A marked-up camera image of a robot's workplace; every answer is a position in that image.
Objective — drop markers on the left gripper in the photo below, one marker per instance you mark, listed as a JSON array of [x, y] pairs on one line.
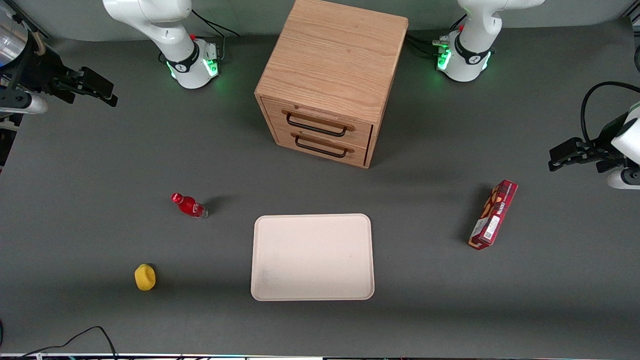
[[601, 143]]

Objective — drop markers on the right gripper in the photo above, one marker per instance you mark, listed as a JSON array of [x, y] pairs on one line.
[[39, 71]]

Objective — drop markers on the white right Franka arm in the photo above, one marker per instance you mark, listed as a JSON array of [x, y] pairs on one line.
[[170, 30]]

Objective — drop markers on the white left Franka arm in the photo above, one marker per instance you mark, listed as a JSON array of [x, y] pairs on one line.
[[475, 30]]

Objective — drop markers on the oak wooden drawer cabinet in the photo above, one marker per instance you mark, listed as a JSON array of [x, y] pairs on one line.
[[335, 55]]

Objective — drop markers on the red snack box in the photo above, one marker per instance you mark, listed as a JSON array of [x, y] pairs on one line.
[[492, 215]]

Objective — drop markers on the small red bottle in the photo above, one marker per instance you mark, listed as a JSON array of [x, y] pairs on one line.
[[189, 205]]

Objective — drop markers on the cream rectangular tray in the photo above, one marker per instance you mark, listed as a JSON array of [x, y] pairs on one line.
[[310, 260]]

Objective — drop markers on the black metal frame strut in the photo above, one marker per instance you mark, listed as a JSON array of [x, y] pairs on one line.
[[22, 12]]

